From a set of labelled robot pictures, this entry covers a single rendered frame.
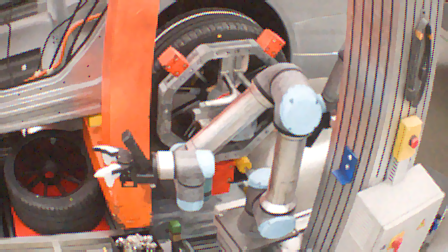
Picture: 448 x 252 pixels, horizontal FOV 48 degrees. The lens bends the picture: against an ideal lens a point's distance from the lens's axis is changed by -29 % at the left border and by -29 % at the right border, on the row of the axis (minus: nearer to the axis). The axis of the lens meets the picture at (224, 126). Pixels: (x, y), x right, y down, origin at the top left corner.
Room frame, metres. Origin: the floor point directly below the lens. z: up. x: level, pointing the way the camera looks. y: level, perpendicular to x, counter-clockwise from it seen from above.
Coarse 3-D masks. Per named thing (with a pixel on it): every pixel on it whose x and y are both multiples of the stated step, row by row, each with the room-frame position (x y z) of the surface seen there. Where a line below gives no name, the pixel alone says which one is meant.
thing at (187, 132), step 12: (252, 60) 2.61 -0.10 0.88; (216, 72) 2.35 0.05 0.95; (252, 72) 2.42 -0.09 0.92; (204, 84) 2.33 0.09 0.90; (240, 84) 2.63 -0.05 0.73; (204, 96) 2.38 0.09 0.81; (180, 108) 2.30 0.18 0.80; (180, 120) 2.45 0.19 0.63; (192, 120) 2.32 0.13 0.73; (180, 132) 2.33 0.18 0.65; (192, 132) 2.32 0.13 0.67
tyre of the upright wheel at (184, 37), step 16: (208, 16) 2.44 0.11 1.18; (224, 16) 2.46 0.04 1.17; (240, 16) 2.53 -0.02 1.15; (160, 32) 2.41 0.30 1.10; (176, 32) 2.35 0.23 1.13; (192, 32) 2.31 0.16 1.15; (208, 32) 2.31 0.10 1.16; (224, 32) 2.34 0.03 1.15; (240, 32) 2.37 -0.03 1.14; (256, 32) 2.40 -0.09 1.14; (160, 48) 2.30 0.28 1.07; (176, 48) 2.26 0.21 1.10; (192, 48) 2.28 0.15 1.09; (160, 64) 2.23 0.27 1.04; (160, 80) 2.23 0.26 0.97; (160, 144) 2.23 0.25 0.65
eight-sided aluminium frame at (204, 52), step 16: (208, 48) 2.24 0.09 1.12; (224, 48) 2.25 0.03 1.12; (240, 48) 2.28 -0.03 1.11; (256, 48) 2.30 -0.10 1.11; (192, 64) 2.19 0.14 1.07; (272, 64) 2.34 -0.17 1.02; (176, 80) 2.17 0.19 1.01; (160, 96) 2.18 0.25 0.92; (160, 112) 2.17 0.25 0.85; (272, 112) 2.40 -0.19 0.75; (160, 128) 2.15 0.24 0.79; (256, 128) 2.37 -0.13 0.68; (272, 128) 2.36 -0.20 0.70; (240, 144) 2.34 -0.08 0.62; (256, 144) 2.33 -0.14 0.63
